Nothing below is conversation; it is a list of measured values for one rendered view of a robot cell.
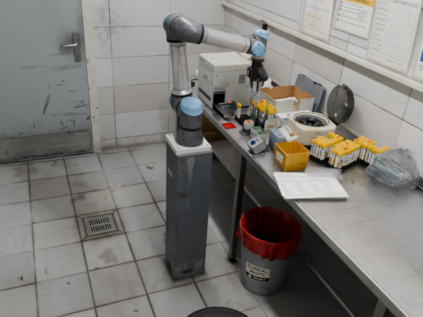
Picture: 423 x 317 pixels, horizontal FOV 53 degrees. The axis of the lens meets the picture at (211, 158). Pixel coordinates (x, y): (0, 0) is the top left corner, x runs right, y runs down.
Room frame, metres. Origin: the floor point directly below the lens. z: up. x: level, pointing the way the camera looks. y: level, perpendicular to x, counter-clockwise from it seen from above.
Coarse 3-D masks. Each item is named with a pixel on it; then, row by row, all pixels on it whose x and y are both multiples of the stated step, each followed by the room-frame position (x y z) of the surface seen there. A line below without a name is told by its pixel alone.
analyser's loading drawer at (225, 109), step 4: (216, 104) 2.59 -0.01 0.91; (220, 104) 2.54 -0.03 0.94; (224, 104) 2.55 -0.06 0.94; (220, 108) 2.51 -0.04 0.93; (224, 108) 2.50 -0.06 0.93; (228, 108) 2.51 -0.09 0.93; (224, 112) 2.44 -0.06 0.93; (228, 112) 2.45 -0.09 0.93; (232, 112) 2.46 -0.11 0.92; (224, 116) 2.44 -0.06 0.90; (228, 116) 2.45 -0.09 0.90
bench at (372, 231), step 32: (256, 96) 2.91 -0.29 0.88; (224, 128) 2.32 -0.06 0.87; (224, 160) 3.02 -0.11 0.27; (256, 160) 1.95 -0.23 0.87; (256, 192) 2.58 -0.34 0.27; (352, 192) 1.70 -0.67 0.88; (384, 192) 1.72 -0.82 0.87; (416, 192) 1.73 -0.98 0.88; (320, 224) 1.43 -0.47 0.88; (352, 224) 1.45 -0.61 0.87; (384, 224) 1.46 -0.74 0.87; (416, 224) 1.48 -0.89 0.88; (320, 256) 1.94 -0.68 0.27; (352, 256) 1.25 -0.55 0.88; (384, 256) 1.26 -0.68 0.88; (416, 256) 1.27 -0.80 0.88; (352, 288) 1.70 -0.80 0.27; (384, 288) 1.09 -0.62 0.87; (416, 288) 1.10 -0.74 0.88
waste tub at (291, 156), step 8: (280, 144) 1.97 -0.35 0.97; (288, 144) 1.99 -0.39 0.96; (296, 144) 2.00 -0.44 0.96; (280, 152) 1.90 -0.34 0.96; (288, 152) 1.99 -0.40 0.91; (296, 152) 1.99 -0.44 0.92; (304, 152) 1.93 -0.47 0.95; (280, 160) 1.89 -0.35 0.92; (288, 160) 1.85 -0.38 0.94; (296, 160) 1.86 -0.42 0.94; (304, 160) 1.88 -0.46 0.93; (280, 168) 1.88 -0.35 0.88; (288, 168) 1.85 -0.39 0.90; (296, 168) 1.87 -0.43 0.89; (304, 168) 1.88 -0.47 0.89
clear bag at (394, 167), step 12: (384, 156) 1.84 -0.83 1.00; (396, 156) 1.82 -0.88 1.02; (408, 156) 1.81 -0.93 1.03; (372, 168) 1.86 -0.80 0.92; (384, 168) 1.82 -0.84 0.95; (396, 168) 1.79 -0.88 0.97; (408, 168) 1.78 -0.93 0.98; (384, 180) 1.80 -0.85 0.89; (396, 180) 1.76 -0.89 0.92; (408, 180) 1.75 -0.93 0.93
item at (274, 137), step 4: (272, 132) 2.10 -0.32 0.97; (276, 132) 2.10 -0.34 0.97; (280, 132) 2.10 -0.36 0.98; (272, 136) 2.10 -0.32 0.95; (276, 136) 2.05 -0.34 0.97; (280, 136) 2.04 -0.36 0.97; (284, 136) 2.05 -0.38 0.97; (272, 140) 2.09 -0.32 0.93; (276, 140) 2.05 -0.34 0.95; (280, 140) 2.04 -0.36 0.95; (268, 144) 2.13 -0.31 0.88; (272, 144) 2.09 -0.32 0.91; (272, 148) 2.08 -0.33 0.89; (272, 152) 2.04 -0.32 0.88
